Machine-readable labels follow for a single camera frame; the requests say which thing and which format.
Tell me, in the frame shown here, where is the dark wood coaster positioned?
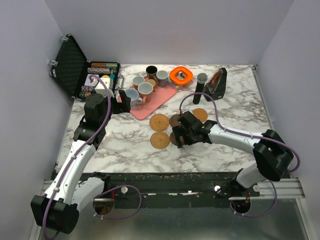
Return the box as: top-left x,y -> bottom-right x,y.
169,114 -> 181,128
169,132 -> 185,146

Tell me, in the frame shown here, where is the light wood coaster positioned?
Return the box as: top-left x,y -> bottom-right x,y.
192,108 -> 208,123

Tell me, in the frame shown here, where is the small woven rattan coaster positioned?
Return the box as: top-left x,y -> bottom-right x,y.
150,131 -> 170,149

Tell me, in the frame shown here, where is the large woven rattan coaster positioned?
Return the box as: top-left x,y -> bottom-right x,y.
149,113 -> 170,132

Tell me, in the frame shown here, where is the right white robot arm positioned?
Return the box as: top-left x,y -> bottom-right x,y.
172,111 -> 294,196

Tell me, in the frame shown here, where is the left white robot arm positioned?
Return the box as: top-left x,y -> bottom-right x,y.
30,90 -> 131,234

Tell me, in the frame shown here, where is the small tan cup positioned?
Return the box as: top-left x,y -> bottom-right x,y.
146,79 -> 156,88

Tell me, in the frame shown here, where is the light blue mug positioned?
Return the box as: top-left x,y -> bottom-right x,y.
125,88 -> 143,109

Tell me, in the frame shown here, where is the pink mug front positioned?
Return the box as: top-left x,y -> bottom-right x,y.
137,82 -> 154,104

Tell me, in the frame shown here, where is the pink mug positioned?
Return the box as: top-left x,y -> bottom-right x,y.
132,76 -> 145,90
137,82 -> 154,104

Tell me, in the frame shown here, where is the pink mug back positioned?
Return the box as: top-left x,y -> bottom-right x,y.
132,76 -> 145,90

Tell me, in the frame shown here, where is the pink serving tray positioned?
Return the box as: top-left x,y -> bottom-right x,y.
130,84 -> 177,120

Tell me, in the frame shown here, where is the black gold mug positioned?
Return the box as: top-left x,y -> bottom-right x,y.
145,65 -> 158,80

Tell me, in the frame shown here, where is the grey mug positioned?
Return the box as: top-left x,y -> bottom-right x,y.
156,70 -> 172,88

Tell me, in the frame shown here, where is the orange lid container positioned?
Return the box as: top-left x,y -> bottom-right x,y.
169,66 -> 194,88

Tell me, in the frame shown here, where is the black poker chip case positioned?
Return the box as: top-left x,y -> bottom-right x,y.
48,34 -> 121,101

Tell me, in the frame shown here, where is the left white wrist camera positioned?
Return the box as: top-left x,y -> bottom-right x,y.
94,76 -> 115,98

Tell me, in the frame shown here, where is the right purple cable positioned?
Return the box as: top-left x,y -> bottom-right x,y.
178,92 -> 301,218

